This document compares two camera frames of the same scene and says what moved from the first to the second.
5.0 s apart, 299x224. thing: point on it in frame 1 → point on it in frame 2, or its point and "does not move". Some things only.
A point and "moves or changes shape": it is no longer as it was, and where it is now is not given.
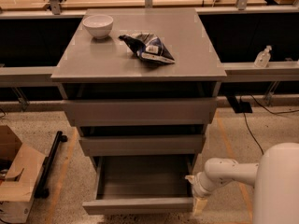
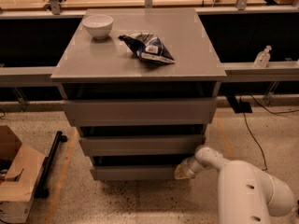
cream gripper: x=197 y=187 → x=192 y=166
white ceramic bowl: x=99 y=26 does not move
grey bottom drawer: x=148 y=184 moves or changes shape
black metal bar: x=41 y=191 does not move
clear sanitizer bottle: x=263 y=59 does not move
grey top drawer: x=141 y=112 does not move
